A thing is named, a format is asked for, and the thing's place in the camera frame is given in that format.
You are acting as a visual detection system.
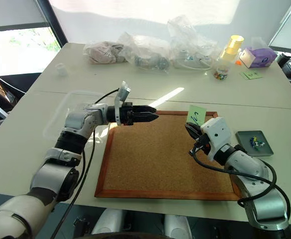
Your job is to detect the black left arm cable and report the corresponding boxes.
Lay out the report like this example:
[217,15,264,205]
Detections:
[51,87,122,239]

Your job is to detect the plastic bag with white cables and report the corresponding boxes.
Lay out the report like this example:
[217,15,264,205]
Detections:
[167,14,220,71]

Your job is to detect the clear jar of coloured pushpins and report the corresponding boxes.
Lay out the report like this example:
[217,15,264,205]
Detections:
[211,57,231,81]

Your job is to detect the plastic bag with pink cloth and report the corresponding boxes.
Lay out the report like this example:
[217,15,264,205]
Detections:
[83,40,125,65]

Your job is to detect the plastic bag with grey items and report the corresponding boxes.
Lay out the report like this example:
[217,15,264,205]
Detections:
[117,31,173,73]

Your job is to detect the dark chair with grey frame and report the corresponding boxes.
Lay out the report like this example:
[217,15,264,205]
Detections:
[0,72,43,145]

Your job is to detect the black window frame post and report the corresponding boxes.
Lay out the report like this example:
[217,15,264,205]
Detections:
[42,0,69,49]

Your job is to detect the stack of yellow cups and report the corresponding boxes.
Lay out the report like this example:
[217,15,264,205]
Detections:
[220,34,245,63]

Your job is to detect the small white cup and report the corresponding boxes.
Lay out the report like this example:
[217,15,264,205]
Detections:
[55,63,69,78]

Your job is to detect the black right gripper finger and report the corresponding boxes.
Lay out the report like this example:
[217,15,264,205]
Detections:
[189,122,205,136]
[185,123,200,141]

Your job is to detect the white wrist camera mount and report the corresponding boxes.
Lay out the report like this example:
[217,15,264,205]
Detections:
[199,117,232,161]
[113,81,132,126]

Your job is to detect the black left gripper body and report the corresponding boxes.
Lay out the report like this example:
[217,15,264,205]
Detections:
[119,101,136,126]

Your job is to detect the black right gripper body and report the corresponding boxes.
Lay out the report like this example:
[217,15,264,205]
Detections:
[192,129,211,156]

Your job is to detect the grey rectangular tray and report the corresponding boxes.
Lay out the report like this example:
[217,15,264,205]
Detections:
[235,130,275,158]

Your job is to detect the wood-framed cork board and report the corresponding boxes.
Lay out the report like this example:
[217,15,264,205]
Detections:
[94,110,242,201]

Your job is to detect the green sticky note with writing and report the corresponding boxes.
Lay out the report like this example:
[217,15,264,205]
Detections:
[239,70,264,81]

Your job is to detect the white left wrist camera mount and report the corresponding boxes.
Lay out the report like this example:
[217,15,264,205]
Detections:
[113,81,132,126]

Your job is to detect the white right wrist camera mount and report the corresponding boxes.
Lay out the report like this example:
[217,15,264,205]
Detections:
[199,117,232,161]

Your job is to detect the purple tissue box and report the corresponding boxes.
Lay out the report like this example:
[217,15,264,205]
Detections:
[238,37,278,69]

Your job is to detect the white rounded robot leg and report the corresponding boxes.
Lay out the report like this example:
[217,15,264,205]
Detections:
[91,208,126,236]
[163,214,193,239]

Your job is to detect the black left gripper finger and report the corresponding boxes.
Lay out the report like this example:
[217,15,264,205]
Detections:
[133,113,160,123]
[133,105,157,115]

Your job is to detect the green sticky note with scribble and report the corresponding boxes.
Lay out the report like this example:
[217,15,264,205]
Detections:
[186,105,208,126]

